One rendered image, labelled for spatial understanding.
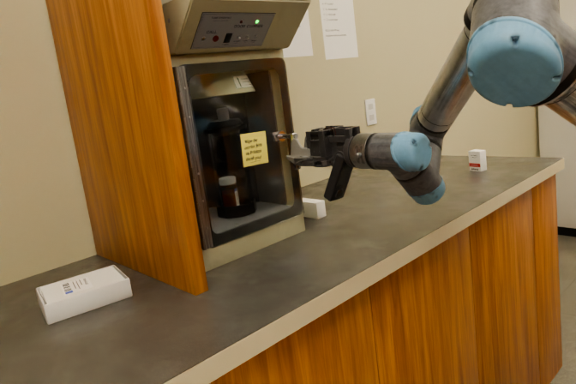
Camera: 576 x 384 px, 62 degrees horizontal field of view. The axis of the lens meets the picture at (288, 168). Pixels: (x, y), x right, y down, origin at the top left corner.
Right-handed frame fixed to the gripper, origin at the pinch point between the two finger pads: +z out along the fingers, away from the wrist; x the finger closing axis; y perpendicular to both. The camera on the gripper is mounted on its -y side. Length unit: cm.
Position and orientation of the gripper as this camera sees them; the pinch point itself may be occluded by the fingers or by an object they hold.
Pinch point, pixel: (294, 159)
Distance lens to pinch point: 117.3
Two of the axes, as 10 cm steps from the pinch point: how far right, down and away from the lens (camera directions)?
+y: -1.5, -9.7, -1.9
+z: -6.9, -0.3, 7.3
